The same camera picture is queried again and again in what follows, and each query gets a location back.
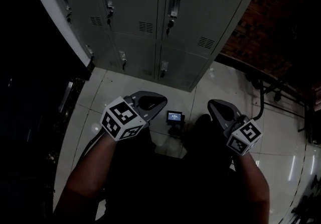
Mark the person's left forearm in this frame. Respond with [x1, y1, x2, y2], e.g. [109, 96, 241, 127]
[53, 131, 121, 224]

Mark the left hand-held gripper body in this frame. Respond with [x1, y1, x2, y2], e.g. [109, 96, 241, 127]
[100, 93, 150, 141]

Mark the black chair with metal frame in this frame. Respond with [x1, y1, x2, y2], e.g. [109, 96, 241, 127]
[244, 71, 317, 134]

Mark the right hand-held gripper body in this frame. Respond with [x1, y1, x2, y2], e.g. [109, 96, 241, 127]
[225, 114, 262, 156]

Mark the person's right forearm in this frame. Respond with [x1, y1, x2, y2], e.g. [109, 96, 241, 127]
[227, 152, 271, 224]

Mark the small black screen device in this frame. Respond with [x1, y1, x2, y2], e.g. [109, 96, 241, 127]
[166, 110, 186, 139]

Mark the grey locker door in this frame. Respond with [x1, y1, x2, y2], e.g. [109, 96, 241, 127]
[157, 44, 211, 91]

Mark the person's body in black clothes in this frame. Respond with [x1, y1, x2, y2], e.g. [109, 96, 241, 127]
[104, 114, 243, 224]

